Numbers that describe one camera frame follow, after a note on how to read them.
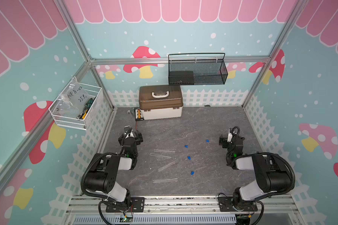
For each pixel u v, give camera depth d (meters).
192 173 0.85
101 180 0.45
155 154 0.92
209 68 0.97
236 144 0.70
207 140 1.00
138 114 1.13
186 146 0.97
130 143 0.71
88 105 0.74
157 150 0.96
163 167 0.87
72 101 0.69
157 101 0.95
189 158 0.92
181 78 0.91
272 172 0.47
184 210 0.74
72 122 0.65
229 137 0.83
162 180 0.83
